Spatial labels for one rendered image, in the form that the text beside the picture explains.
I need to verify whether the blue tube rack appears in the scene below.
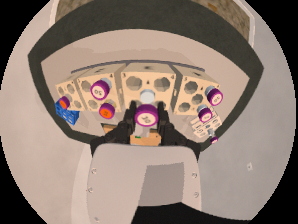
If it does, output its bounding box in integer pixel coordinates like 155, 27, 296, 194
55, 100, 80, 125

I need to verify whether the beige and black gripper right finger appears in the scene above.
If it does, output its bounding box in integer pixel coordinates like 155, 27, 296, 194
157, 102, 201, 162

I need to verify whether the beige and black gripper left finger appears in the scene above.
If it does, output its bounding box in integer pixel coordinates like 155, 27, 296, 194
90, 101, 137, 157

